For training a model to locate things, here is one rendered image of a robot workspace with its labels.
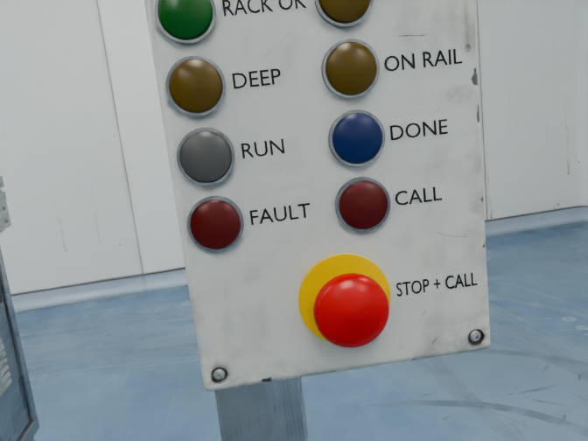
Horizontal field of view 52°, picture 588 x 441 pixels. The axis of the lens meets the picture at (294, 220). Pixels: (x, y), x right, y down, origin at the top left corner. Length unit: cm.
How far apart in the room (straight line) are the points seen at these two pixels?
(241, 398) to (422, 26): 26
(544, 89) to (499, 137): 45
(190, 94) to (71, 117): 359
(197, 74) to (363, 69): 8
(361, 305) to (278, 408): 14
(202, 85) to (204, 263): 9
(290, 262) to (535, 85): 423
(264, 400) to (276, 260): 13
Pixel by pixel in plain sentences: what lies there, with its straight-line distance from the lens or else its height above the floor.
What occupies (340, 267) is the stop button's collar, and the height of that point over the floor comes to 101.
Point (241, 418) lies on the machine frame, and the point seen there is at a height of 90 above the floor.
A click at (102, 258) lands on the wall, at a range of 399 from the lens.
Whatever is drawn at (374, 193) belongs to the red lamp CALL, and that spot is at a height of 105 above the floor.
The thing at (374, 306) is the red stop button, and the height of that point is 100.
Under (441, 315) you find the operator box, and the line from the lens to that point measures 36.
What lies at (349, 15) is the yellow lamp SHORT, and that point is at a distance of 32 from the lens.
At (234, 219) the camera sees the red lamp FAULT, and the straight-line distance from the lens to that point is 32.
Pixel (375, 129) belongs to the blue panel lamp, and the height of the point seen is 109.
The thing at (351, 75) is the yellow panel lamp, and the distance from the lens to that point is 32.
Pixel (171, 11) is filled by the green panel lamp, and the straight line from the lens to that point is 32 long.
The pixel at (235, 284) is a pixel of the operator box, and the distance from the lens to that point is 34.
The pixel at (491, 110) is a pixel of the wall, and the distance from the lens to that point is 437.
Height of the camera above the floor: 111
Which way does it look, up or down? 12 degrees down
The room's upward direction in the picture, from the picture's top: 7 degrees counter-clockwise
